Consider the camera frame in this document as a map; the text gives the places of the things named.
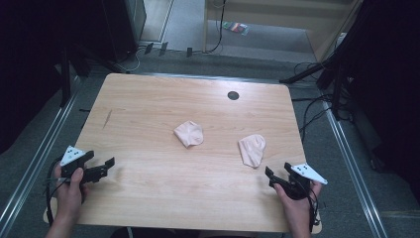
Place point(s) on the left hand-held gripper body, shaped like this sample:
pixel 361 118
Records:
pixel 71 155

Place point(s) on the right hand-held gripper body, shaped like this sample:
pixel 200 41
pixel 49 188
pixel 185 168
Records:
pixel 300 185

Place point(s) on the person's right hand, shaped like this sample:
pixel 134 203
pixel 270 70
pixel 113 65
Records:
pixel 298 210

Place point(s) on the person's left hand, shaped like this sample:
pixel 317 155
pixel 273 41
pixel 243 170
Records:
pixel 69 198

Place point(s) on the pink crumpled cloth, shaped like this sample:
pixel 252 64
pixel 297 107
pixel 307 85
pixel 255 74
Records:
pixel 189 134
pixel 252 150

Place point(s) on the black metal stand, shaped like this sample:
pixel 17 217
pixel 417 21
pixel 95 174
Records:
pixel 335 76
pixel 66 79

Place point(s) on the black round table grommet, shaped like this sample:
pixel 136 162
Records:
pixel 233 95

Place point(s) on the dark cabinet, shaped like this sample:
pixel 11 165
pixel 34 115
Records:
pixel 124 26

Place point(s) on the colourful striped packet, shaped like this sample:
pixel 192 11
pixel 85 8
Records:
pixel 236 27

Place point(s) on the metal floor rail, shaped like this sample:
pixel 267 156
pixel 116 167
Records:
pixel 36 155
pixel 355 172

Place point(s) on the beige wooden frame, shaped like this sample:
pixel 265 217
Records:
pixel 264 6

